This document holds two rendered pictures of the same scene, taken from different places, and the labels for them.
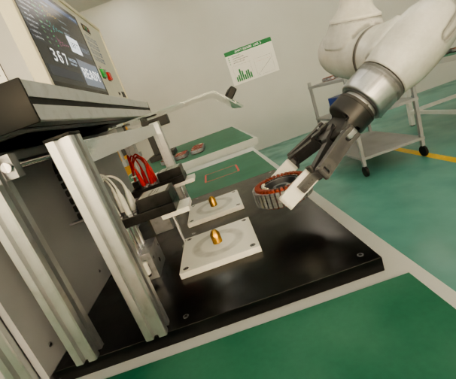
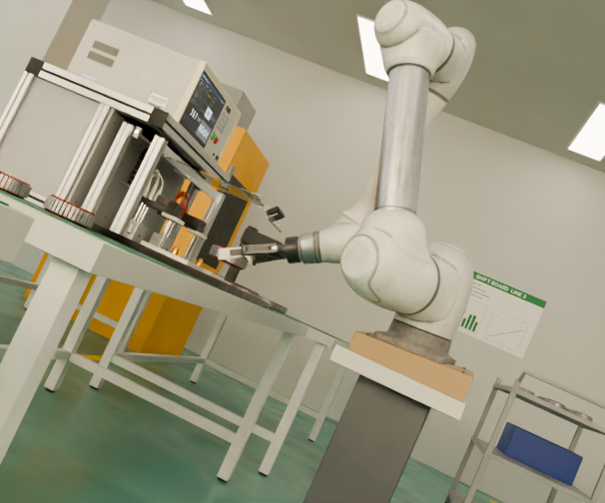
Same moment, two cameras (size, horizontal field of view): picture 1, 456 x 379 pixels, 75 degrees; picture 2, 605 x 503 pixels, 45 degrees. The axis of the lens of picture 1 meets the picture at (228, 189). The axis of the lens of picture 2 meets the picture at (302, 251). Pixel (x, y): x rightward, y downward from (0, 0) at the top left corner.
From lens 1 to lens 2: 162 cm
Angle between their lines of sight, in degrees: 22
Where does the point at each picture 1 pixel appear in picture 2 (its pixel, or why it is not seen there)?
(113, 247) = (138, 185)
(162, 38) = not seen: hidden behind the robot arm
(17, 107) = (160, 119)
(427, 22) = (349, 231)
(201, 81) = not seen: hidden behind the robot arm
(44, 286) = (103, 176)
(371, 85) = (305, 238)
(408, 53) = (329, 237)
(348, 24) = (343, 217)
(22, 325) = (80, 182)
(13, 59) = (175, 102)
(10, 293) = (89, 169)
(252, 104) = not seen: hidden behind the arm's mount
